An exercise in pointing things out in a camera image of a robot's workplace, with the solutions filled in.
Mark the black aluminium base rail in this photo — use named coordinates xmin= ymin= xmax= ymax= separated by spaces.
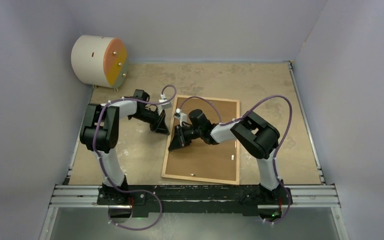
xmin=49 ymin=185 xmax=340 ymax=220

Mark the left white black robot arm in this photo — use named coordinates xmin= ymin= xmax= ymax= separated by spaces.
xmin=79 ymin=89 xmax=172 ymax=205

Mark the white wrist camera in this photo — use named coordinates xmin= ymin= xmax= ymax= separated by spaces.
xmin=157 ymin=93 xmax=172 ymax=112
xmin=173 ymin=108 xmax=188 ymax=125

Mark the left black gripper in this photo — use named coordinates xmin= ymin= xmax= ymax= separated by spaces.
xmin=129 ymin=107 xmax=170 ymax=135

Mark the wooden picture frame with glass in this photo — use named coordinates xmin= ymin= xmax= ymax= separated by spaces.
xmin=161 ymin=95 xmax=241 ymax=186

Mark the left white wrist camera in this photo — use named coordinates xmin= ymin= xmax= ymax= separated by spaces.
xmin=157 ymin=93 xmax=172 ymax=112

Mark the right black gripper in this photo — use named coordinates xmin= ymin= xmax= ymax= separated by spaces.
xmin=169 ymin=124 xmax=203 ymax=152

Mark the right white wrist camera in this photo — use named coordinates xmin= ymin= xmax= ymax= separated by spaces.
xmin=173 ymin=108 xmax=188 ymax=125

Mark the brown cardboard backing board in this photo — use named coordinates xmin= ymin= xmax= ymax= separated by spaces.
xmin=164 ymin=98 xmax=239 ymax=182

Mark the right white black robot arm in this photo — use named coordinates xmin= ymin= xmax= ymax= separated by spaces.
xmin=168 ymin=108 xmax=282 ymax=204

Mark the white cylindrical drum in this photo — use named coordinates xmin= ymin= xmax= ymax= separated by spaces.
xmin=70 ymin=35 xmax=129 ymax=92

